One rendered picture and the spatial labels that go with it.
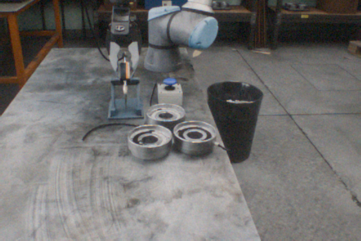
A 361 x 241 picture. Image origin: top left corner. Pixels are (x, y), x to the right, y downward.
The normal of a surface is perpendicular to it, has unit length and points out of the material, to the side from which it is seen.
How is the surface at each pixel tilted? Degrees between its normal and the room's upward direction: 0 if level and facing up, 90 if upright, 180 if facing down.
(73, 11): 90
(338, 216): 0
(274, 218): 0
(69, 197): 0
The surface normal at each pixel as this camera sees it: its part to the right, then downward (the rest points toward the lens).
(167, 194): 0.03, -0.90
